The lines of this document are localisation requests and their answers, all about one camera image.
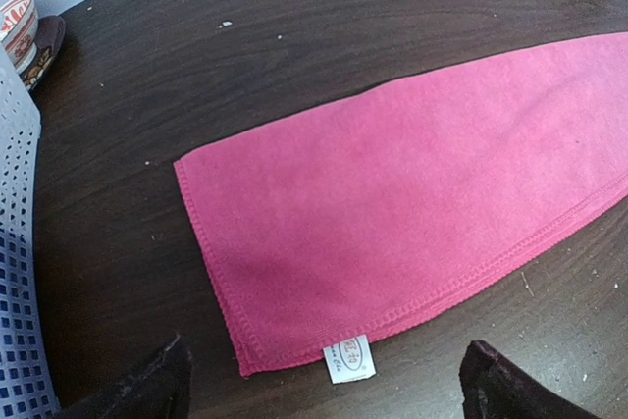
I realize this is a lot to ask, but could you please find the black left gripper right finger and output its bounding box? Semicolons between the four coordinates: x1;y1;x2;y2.
459;340;597;419

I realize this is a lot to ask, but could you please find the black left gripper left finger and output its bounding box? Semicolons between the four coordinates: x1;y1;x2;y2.
58;335;191;418

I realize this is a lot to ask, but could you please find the pink towel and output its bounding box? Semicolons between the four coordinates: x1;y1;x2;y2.
175;32;627;377

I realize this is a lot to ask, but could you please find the white plastic basket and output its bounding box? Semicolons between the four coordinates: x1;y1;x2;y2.
0;51;60;418

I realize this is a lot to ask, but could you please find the red white bowl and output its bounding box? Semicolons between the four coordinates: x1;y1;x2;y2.
1;0;39;74

